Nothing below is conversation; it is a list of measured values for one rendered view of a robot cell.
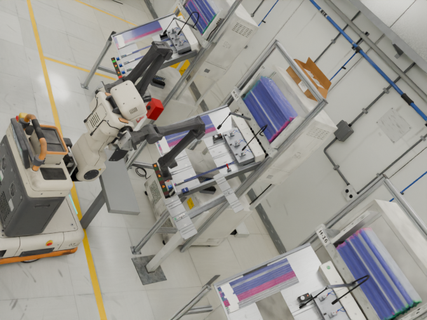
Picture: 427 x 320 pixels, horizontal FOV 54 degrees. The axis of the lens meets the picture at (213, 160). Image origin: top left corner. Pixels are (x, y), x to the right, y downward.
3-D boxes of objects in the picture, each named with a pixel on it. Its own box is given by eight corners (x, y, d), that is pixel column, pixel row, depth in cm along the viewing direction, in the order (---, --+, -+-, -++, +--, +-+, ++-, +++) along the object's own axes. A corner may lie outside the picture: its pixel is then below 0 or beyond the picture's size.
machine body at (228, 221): (161, 248, 378) (200, 206, 349) (140, 188, 418) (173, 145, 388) (215, 249, 422) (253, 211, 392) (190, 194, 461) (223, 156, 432)
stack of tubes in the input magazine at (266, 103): (269, 142, 323) (292, 117, 310) (241, 98, 352) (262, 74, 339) (279, 145, 331) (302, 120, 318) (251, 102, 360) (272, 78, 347)
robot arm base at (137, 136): (125, 128, 255) (133, 143, 249) (138, 123, 257) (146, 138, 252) (127, 136, 262) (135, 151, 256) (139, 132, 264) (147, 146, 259)
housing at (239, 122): (255, 167, 340) (255, 157, 328) (231, 125, 368) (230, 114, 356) (264, 164, 341) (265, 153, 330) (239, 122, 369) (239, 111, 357)
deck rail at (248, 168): (178, 199, 328) (176, 195, 323) (176, 197, 329) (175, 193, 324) (261, 167, 338) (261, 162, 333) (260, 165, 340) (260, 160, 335)
